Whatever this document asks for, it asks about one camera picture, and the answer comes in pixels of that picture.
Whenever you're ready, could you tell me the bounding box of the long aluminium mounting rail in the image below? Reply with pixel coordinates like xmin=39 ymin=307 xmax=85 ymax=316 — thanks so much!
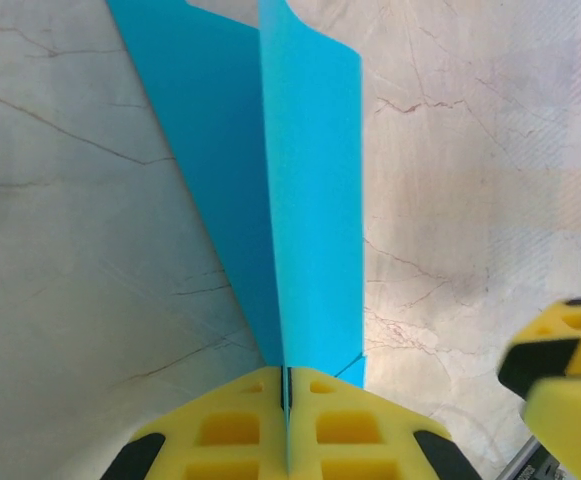
xmin=498 ymin=433 xmax=546 ymax=480

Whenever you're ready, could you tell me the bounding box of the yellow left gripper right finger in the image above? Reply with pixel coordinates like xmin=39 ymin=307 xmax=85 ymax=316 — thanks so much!
xmin=287 ymin=366 xmax=480 ymax=480

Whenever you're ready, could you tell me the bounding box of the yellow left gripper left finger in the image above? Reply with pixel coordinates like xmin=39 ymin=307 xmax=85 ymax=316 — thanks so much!
xmin=102 ymin=364 xmax=290 ymax=480

